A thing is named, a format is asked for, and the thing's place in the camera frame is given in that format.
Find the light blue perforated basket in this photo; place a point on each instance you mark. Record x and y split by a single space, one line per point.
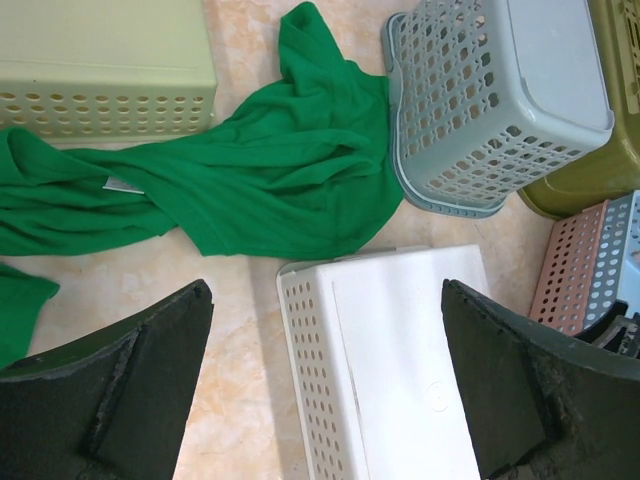
487 97

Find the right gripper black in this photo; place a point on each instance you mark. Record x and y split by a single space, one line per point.
615 332

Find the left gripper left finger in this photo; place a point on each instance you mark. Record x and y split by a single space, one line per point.
112 404

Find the blue grey perforated tray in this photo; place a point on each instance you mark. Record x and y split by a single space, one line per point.
616 270

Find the white perforated tray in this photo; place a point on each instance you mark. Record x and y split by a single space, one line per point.
375 386

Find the pale yellow-green perforated basket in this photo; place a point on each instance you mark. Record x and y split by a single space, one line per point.
106 71

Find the large olive green container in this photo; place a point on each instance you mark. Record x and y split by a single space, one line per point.
612 171

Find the green cloth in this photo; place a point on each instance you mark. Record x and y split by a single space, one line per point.
301 170

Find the pink perforated tray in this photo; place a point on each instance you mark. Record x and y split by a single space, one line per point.
562 293

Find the white cloth label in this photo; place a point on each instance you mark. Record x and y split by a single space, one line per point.
115 184

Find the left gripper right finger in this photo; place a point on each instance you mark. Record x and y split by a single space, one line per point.
539 404

